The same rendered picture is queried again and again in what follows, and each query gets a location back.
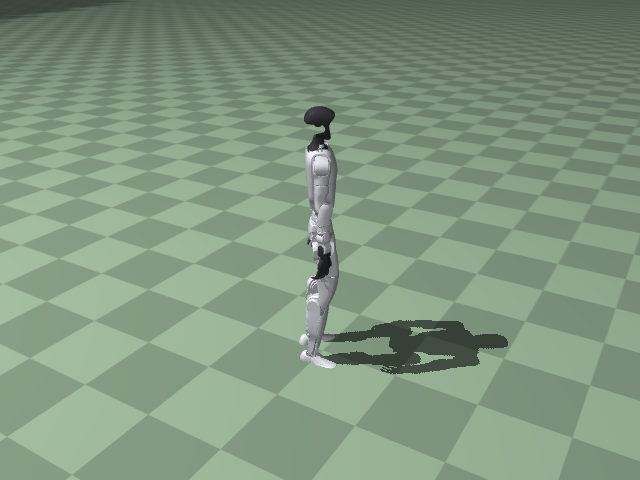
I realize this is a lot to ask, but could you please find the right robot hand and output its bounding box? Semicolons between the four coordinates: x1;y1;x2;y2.
311;246;332;280

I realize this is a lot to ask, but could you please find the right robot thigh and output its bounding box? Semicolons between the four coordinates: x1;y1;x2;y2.
307;236;339;312

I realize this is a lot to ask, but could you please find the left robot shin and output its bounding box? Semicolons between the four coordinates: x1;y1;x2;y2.
306;276;312;334

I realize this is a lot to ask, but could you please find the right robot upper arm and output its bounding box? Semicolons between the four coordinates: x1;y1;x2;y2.
312;156;333;214

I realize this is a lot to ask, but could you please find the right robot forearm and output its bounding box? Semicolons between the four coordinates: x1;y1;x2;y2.
315;204;333;255

